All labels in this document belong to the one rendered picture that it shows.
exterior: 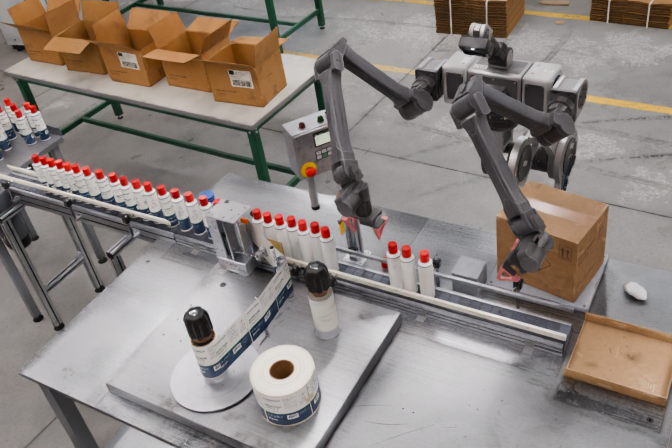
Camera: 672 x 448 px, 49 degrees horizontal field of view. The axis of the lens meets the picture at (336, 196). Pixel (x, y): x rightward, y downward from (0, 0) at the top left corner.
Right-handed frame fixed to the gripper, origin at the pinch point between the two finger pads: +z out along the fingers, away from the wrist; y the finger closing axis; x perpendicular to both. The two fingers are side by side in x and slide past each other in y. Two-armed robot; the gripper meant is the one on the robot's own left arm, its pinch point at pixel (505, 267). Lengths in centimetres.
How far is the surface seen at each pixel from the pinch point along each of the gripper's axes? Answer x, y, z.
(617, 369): 48.6, -3.1, 4.2
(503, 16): -48, -383, 175
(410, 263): -18.8, -4.3, 33.9
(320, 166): -64, -10, 34
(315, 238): -49, -3, 58
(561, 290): 26.3, -25.0, 15.9
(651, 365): 56, -9, -1
